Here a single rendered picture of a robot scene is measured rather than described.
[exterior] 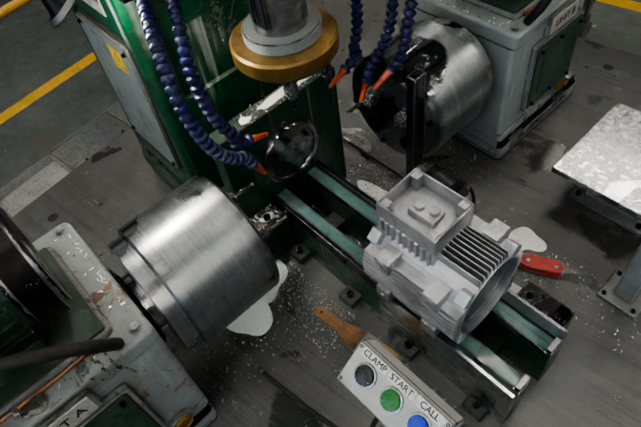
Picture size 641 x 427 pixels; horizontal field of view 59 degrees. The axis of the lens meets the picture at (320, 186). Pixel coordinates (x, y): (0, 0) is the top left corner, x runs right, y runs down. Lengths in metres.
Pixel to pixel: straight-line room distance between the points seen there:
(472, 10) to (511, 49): 0.12
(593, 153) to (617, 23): 2.13
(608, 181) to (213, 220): 0.81
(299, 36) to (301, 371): 0.64
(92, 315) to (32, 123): 2.52
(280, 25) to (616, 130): 0.83
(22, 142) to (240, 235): 2.42
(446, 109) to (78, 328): 0.76
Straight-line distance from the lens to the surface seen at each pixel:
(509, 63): 1.26
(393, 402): 0.83
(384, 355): 0.86
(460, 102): 1.18
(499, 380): 1.01
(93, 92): 3.35
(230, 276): 0.93
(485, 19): 1.26
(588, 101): 1.66
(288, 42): 0.89
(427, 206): 0.93
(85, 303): 0.90
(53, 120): 3.29
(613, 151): 1.37
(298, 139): 1.18
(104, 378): 0.87
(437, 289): 0.91
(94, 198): 1.57
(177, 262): 0.91
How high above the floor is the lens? 1.86
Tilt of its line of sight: 49 degrees down
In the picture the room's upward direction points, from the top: 10 degrees counter-clockwise
